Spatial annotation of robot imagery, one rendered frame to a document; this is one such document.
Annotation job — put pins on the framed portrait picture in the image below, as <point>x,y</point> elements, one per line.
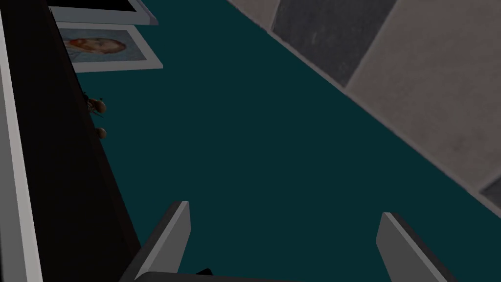
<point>109,49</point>

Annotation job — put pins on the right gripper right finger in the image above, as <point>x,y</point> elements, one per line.
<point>407,254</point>

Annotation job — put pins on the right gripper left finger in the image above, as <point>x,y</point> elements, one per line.
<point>168,241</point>

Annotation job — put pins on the brown round door knob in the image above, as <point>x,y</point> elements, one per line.
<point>97,106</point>

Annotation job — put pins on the framed dark picture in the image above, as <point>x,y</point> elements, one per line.
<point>100,11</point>

